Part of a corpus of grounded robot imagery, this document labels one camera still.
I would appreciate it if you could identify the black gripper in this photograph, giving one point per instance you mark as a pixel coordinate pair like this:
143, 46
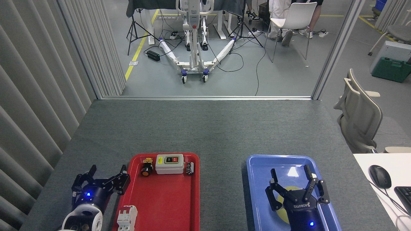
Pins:
301, 215
96, 192

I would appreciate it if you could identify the yellow tape roll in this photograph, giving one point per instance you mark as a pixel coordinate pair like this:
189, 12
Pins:
284, 215

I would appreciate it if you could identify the blue plastic tray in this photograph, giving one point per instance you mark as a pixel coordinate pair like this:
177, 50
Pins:
257, 192

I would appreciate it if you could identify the white circuit breaker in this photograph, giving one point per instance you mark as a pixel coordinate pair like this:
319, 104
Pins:
126, 218

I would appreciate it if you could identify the black orange push button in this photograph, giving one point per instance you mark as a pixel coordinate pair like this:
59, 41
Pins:
146, 169

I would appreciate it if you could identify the red plastic tray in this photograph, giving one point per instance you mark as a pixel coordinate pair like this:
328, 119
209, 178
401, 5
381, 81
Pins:
167, 202

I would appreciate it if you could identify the black computer mouse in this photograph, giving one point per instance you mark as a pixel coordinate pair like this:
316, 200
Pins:
380, 176

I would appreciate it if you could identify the small black cylindrical component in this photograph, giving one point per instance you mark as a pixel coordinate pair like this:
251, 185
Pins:
189, 168

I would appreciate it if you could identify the beige office chair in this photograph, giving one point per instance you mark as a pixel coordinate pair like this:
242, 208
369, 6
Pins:
359, 118

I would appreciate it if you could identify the white desk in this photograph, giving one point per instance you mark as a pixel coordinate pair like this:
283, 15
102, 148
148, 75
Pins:
385, 205

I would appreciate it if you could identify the grey vertical blinds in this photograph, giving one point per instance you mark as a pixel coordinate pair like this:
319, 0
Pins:
32, 96

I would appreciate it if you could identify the black keyboard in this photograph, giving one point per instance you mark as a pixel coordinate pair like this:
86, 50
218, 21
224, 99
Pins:
405, 197

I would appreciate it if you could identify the black power adapter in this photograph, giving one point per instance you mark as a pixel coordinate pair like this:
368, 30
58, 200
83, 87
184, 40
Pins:
153, 55

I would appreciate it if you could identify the green plastic case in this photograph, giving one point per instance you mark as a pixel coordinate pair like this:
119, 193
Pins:
390, 69

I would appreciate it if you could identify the black tripod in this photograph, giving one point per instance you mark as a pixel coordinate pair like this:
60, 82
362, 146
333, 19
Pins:
133, 30
242, 30

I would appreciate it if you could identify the white power strip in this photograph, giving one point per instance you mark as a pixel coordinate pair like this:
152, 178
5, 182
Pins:
323, 33
253, 32
174, 36

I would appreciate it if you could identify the white wheeled stand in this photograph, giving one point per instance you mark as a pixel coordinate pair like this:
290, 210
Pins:
193, 48

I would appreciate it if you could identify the grey box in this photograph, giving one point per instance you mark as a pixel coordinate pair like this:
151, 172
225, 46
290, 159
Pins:
395, 49

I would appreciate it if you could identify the white chair with metal legs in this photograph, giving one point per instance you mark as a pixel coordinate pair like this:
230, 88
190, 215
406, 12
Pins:
298, 16

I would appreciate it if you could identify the person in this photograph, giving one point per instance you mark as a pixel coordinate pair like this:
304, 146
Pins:
316, 12
279, 9
252, 15

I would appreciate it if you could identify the grey padded chair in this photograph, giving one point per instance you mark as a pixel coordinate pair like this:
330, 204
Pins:
399, 32

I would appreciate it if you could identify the blue bin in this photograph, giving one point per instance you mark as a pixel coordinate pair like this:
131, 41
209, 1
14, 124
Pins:
381, 5

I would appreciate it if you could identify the white two-button switch box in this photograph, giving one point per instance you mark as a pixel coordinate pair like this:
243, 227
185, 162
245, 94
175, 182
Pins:
169, 168

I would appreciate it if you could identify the silver frame rail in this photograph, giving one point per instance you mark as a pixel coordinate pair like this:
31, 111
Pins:
205, 98

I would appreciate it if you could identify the silver frame post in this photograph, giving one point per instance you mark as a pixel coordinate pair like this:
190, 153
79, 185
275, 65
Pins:
337, 48

